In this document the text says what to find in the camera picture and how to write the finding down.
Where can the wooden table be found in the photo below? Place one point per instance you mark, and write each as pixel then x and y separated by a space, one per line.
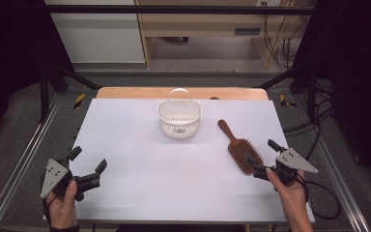
pixel 135 92

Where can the black horizontal frame bar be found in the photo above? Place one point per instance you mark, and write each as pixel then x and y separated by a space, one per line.
pixel 174 9

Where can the black frame stand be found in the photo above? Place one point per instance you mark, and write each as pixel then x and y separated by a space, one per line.
pixel 312 93
pixel 44 96

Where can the white cabinet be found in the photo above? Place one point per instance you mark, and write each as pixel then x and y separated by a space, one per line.
pixel 99 38

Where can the yellow clamp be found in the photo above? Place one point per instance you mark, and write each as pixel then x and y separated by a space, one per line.
pixel 79 101
pixel 283 100

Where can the person's right hand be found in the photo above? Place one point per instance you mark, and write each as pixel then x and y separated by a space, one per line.
pixel 291 195

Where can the white table board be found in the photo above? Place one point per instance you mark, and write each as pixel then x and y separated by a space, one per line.
pixel 161 180

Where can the left yellow clamp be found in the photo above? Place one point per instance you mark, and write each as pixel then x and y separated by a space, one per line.
pixel 79 101

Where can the right yellow clamp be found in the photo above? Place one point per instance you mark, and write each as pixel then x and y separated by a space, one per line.
pixel 283 100

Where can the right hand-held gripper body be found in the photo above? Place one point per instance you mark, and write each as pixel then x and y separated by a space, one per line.
pixel 294 161

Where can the black curtain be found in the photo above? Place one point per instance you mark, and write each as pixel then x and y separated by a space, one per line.
pixel 357 64
pixel 9 48

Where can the person's left hand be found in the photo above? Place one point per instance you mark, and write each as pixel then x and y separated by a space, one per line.
pixel 62 211

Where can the aluminium rail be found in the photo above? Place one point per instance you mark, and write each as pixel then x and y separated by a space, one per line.
pixel 22 167
pixel 341 190

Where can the white plastic basket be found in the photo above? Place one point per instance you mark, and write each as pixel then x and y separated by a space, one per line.
pixel 179 127

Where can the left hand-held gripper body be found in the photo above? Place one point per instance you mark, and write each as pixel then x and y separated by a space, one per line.
pixel 54 176

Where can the wooden hairbrush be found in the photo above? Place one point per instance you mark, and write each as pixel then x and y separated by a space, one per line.
pixel 241 151

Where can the beige wooden desk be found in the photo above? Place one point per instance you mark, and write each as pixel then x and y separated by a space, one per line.
pixel 203 24

